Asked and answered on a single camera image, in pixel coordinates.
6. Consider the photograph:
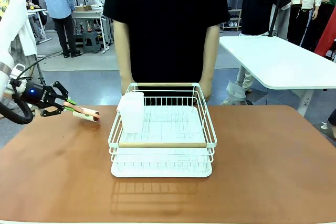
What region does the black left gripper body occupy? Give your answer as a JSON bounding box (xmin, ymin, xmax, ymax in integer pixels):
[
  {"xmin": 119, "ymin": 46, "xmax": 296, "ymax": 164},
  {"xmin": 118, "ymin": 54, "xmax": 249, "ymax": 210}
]
[{"xmin": 20, "ymin": 81, "xmax": 58, "ymax": 110}]

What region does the pink cylindrical tube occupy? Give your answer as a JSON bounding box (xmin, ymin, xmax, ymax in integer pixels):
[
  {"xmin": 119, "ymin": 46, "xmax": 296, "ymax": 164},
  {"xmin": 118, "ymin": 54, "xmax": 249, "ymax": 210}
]
[{"xmin": 72, "ymin": 106, "xmax": 101, "ymax": 123}]

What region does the person's right forearm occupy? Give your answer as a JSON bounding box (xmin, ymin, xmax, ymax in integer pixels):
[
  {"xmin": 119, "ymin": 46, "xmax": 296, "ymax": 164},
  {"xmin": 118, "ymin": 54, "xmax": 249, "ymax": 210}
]
[{"xmin": 113, "ymin": 20, "xmax": 135, "ymax": 79}]

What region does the person's left forearm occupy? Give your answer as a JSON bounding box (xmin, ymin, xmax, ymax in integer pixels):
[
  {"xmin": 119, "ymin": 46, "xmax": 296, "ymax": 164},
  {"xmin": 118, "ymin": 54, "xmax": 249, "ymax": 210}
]
[{"xmin": 198, "ymin": 24, "xmax": 221, "ymax": 81}]

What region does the person's right hand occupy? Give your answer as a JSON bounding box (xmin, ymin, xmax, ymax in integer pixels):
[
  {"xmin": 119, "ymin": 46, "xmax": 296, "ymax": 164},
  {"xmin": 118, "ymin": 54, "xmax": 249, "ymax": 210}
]
[{"xmin": 120, "ymin": 76, "xmax": 135, "ymax": 96}]

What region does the person's left hand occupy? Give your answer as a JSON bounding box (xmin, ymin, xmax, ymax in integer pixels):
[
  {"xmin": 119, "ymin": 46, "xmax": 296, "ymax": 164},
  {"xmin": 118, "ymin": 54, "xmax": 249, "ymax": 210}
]
[{"xmin": 198, "ymin": 78, "xmax": 213, "ymax": 103}]

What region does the grey step stool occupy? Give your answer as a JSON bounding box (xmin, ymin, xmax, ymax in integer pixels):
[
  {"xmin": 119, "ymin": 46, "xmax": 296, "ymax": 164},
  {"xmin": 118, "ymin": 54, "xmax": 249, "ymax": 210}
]
[{"xmin": 81, "ymin": 31, "xmax": 102, "ymax": 54}]

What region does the translucent white cutlery holder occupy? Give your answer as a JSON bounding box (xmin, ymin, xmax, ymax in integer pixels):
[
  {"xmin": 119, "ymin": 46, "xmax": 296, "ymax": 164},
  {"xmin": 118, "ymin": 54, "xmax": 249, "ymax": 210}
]
[{"xmin": 116, "ymin": 91, "xmax": 145, "ymax": 134}]

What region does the white desk with box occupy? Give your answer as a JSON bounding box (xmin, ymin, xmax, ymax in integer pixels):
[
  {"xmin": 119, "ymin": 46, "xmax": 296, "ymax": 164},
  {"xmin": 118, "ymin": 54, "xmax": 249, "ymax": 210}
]
[{"xmin": 71, "ymin": 8, "xmax": 114, "ymax": 55}]

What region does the small white desk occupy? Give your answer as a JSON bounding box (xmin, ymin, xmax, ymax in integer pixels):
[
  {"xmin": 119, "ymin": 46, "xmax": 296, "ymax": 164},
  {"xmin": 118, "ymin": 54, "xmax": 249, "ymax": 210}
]
[{"xmin": 27, "ymin": 8, "xmax": 53, "ymax": 44}]

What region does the cardboard box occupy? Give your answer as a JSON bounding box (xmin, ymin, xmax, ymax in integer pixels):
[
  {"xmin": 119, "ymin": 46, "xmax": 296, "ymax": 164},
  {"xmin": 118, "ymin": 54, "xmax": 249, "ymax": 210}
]
[{"xmin": 75, "ymin": 4, "xmax": 92, "ymax": 13}]

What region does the white coat over yellow shirt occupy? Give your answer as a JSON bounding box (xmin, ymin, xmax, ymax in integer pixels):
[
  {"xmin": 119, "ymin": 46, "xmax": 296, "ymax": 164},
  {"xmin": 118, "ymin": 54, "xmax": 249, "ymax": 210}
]
[{"xmin": 0, "ymin": 0, "xmax": 38, "ymax": 57}]

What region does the person's black T-shirt torso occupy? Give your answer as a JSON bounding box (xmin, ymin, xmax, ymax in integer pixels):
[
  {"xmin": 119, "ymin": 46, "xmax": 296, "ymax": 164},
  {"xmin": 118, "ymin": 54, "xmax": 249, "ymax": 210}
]
[{"xmin": 102, "ymin": 0, "xmax": 230, "ymax": 99}]

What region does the white drain tray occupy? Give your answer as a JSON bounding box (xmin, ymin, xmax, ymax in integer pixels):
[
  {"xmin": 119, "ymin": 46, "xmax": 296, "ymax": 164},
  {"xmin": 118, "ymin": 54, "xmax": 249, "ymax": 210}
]
[{"xmin": 110, "ymin": 105, "xmax": 213, "ymax": 178}]

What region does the white plastic bag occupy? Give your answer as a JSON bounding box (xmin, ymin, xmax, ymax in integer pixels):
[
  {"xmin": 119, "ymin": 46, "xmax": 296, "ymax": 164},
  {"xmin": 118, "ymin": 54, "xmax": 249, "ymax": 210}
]
[{"xmin": 225, "ymin": 80, "xmax": 248, "ymax": 106}]

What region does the wooden shoe rack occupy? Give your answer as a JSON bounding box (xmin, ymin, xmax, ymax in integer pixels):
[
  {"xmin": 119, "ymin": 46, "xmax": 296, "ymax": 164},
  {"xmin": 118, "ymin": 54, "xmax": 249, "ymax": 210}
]
[{"xmin": 221, "ymin": 8, "xmax": 243, "ymax": 32}]

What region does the white table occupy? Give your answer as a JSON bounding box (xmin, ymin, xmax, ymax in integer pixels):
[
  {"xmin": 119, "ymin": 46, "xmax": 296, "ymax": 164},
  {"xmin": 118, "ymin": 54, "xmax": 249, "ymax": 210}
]
[{"xmin": 218, "ymin": 35, "xmax": 336, "ymax": 118}]

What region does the black pole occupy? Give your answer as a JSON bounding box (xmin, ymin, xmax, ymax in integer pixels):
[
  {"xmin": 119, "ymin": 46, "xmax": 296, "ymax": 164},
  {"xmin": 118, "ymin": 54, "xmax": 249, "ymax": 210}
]
[{"xmin": 267, "ymin": 0, "xmax": 287, "ymax": 38}]

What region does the red garment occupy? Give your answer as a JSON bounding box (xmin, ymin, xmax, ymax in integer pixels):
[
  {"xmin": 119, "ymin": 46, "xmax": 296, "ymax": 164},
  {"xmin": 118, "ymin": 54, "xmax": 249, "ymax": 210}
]
[{"xmin": 314, "ymin": 5, "xmax": 336, "ymax": 57}]

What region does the leg with white shoe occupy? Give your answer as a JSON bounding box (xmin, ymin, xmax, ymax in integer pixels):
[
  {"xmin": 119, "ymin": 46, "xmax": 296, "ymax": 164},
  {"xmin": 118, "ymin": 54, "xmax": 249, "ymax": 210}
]
[{"xmin": 320, "ymin": 108, "xmax": 336, "ymax": 139}]

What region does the black corrugated cable hose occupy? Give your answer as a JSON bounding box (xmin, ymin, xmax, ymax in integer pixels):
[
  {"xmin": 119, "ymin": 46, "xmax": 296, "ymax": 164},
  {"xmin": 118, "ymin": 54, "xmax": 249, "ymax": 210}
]
[{"xmin": 0, "ymin": 95, "xmax": 34, "ymax": 125}]

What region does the thin black cable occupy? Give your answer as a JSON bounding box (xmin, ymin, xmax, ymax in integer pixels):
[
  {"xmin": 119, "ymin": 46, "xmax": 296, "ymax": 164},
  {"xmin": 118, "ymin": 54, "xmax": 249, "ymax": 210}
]
[{"xmin": 10, "ymin": 57, "xmax": 47, "ymax": 96}]

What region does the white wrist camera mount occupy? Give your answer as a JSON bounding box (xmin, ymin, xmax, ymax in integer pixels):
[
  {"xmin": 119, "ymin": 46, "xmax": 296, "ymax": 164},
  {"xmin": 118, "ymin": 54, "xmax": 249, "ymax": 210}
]
[{"xmin": 10, "ymin": 63, "xmax": 26, "ymax": 79}]

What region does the white wire dish rack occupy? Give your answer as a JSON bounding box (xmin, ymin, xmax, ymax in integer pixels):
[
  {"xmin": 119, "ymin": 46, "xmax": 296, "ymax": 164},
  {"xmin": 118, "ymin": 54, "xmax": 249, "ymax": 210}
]
[{"xmin": 108, "ymin": 82, "xmax": 218, "ymax": 165}]

